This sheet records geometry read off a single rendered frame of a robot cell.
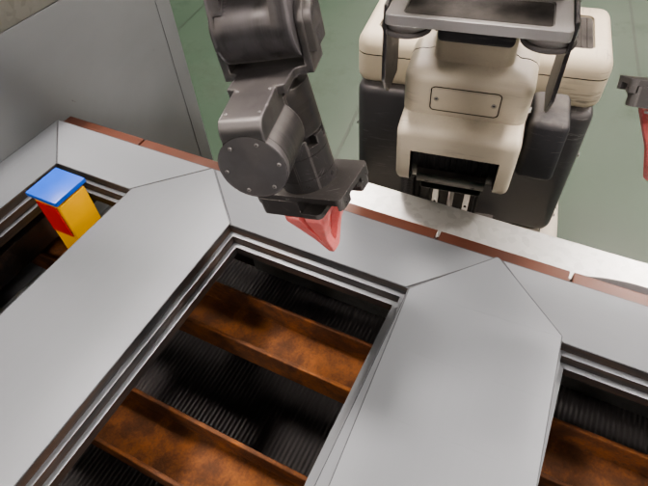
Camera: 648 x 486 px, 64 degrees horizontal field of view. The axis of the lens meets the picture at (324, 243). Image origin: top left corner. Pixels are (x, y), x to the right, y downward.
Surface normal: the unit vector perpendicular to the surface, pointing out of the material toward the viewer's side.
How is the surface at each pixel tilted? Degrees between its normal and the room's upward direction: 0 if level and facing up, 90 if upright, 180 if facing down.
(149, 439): 0
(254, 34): 83
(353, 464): 0
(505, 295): 0
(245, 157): 85
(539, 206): 90
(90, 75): 90
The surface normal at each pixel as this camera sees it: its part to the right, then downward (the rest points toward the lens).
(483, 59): -0.30, 0.81
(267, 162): -0.20, 0.69
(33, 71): 0.89, 0.31
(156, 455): -0.05, -0.65
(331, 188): -0.27, -0.72
